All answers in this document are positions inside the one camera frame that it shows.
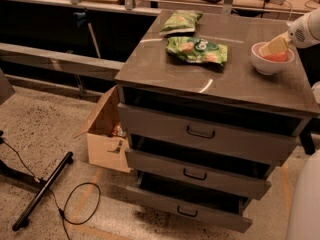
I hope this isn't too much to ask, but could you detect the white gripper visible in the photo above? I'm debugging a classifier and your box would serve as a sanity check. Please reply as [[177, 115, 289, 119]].
[[259, 8, 320, 57]]

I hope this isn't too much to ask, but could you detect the white ceramic bowl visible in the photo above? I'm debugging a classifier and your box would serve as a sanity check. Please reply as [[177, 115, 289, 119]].
[[251, 42, 295, 75]]

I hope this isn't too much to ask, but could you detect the red apple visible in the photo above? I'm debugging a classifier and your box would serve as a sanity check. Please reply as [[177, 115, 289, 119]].
[[264, 51, 288, 62]]

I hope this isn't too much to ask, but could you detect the green chip bag front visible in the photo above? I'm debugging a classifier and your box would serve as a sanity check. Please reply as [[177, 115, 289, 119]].
[[166, 36, 228, 65]]

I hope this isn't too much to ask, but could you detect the green chip bag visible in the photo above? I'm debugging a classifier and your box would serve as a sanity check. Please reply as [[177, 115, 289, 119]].
[[159, 10, 203, 36], [166, 36, 228, 65]]

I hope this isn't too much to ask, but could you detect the grey drawer cabinet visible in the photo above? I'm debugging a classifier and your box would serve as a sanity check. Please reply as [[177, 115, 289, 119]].
[[115, 11, 319, 217]]

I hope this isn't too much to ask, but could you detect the top grey drawer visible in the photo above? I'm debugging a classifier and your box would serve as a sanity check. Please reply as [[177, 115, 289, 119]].
[[118, 103, 296, 165]]

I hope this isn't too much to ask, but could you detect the grey drawer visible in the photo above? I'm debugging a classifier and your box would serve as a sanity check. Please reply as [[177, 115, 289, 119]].
[[125, 148, 271, 200], [127, 187, 252, 233], [118, 103, 296, 165]]

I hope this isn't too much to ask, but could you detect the green chip bag rear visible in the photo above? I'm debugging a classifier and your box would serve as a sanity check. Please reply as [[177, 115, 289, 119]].
[[159, 10, 203, 36]]

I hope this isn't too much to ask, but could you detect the middle grey drawer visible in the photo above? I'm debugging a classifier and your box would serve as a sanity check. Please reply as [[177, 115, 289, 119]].
[[125, 148, 271, 200]]

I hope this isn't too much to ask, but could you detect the snack packet in box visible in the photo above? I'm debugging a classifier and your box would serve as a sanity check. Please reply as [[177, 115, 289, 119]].
[[111, 123, 127, 138]]

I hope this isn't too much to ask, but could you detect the bottom grey drawer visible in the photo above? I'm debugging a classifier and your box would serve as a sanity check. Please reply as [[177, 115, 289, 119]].
[[127, 187, 252, 233]]

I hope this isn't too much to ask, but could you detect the cardboard box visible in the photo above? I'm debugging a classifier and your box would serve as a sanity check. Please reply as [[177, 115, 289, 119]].
[[74, 87, 131, 173]]

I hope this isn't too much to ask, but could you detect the black stand leg bar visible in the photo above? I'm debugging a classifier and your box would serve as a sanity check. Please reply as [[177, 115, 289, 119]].
[[12, 152, 73, 232]]

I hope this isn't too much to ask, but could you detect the grey metal rail beam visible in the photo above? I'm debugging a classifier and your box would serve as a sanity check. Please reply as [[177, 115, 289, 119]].
[[0, 43, 124, 80]]

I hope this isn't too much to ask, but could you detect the black cable on floor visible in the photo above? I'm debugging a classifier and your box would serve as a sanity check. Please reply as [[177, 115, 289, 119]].
[[0, 138, 102, 240]]

